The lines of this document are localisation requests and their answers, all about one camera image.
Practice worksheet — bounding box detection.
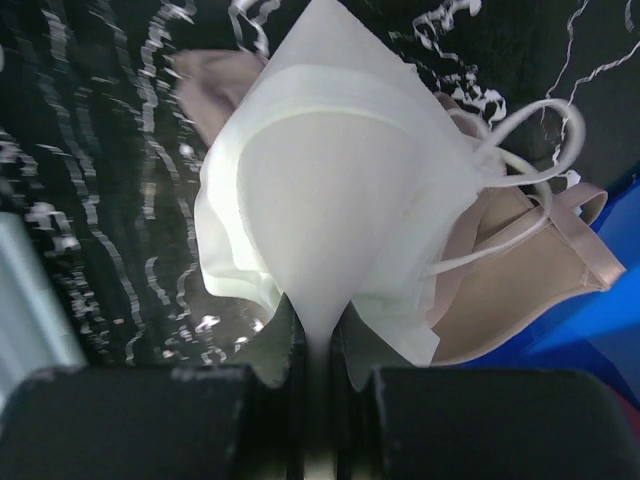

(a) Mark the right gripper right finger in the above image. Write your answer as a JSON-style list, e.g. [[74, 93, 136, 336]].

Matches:
[[332, 306, 628, 479]]

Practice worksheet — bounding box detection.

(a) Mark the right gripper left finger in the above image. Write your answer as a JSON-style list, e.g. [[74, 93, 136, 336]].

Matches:
[[1, 299, 305, 479]]

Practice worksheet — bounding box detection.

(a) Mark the grey beige garment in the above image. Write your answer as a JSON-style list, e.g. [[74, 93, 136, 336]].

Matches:
[[173, 50, 625, 366]]

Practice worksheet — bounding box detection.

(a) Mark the white bra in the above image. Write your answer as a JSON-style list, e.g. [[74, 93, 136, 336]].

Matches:
[[194, 1, 585, 367]]

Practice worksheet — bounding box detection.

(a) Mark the mint green suitcase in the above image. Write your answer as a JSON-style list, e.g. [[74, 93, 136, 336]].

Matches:
[[1, 212, 87, 404]]

